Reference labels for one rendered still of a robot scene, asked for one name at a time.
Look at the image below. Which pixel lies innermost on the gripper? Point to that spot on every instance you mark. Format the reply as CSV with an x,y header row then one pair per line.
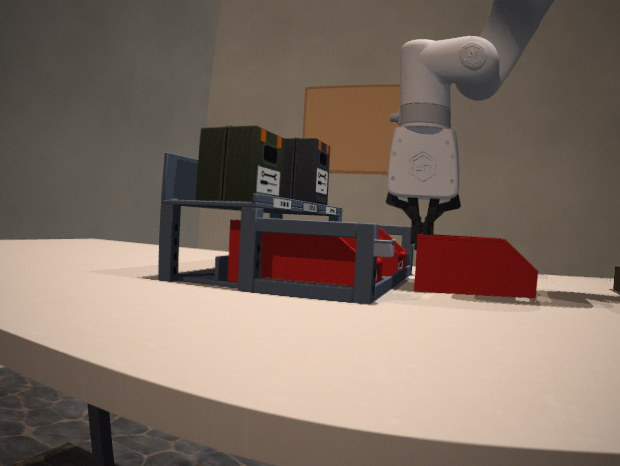
x,y
422,165

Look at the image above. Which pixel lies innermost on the dark grey metal shelf rack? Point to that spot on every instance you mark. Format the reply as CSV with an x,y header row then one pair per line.
x,y
179,189

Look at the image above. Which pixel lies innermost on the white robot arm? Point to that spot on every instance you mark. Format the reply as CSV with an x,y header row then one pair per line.
x,y
428,68

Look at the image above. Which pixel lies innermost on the red bin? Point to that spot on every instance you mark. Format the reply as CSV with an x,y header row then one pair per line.
x,y
396,263
472,266
295,257

